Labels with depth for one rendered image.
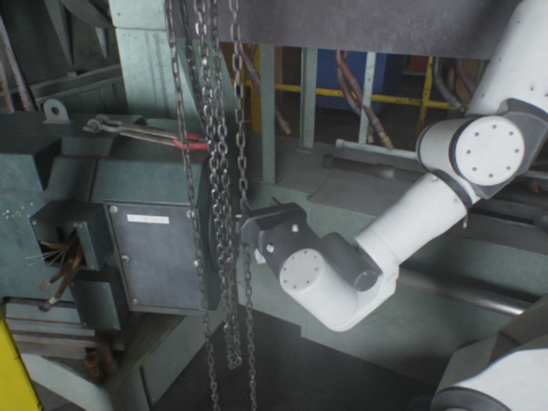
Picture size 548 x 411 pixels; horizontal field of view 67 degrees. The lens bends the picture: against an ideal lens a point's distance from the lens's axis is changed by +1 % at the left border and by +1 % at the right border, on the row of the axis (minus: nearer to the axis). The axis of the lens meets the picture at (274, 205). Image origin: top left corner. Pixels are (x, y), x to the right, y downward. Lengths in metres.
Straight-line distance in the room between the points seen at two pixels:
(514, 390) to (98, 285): 0.84
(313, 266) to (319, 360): 1.09
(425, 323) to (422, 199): 0.91
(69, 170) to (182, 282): 0.37
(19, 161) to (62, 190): 0.10
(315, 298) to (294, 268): 0.04
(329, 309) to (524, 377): 0.30
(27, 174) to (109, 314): 0.37
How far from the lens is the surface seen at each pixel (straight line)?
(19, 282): 1.29
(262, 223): 0.66
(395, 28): 1.12
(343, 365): 1.59
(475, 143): 0.52
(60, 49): 1.88
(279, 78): 4.42
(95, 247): 0.98
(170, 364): 1.51
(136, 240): 1.02
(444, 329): 1.42
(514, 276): 1.28
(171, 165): 0.96
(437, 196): 0.54
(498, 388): 0.74
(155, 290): 1.10
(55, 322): 1.30
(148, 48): 1.56
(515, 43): 0.60
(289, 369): 1.56
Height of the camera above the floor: 1.22
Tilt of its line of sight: 30 degrees down
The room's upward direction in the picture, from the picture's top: straight up
